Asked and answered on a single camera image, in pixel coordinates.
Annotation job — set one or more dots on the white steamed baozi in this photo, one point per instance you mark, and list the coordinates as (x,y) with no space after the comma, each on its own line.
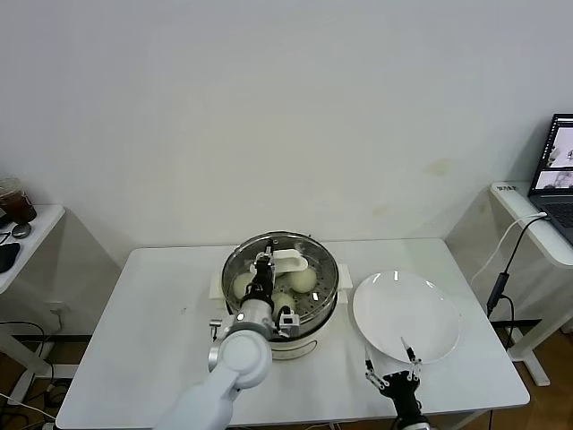
(283,301)
(304,282)
(242,283)

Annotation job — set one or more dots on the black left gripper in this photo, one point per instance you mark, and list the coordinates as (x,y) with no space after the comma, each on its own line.
(262,284)

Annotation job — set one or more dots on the stainless steel steamer basket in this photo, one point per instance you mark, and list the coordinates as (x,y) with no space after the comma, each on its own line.
(313,320)

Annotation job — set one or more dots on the white side desk with cup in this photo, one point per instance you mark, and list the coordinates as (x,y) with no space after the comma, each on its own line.
(45,224)

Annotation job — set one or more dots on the white printed desk label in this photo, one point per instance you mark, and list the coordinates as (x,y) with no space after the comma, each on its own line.
(506,188)

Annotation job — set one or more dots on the white electric cooker pot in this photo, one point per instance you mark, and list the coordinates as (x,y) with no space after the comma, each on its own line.
(300,349)

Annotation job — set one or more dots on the white side desk with label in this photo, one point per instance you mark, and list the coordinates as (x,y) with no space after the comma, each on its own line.
(537,237)

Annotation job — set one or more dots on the white wall socket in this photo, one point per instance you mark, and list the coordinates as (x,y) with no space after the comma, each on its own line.
(57,308)

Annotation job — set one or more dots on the small round grey object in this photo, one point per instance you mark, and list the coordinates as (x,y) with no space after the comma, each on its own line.
(22,230)

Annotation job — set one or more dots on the white round plate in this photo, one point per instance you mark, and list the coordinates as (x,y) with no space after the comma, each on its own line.
(403,309)

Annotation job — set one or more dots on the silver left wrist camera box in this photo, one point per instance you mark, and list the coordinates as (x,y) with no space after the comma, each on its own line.
(288,323)

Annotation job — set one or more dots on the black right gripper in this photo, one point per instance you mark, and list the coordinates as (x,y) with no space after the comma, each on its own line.
(403,389)

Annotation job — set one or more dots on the plastic iced coffee cup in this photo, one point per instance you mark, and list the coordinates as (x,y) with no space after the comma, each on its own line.
(18,203)

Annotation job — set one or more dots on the dark grey open laptop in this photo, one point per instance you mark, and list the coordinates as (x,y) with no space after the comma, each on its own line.
(555,210)

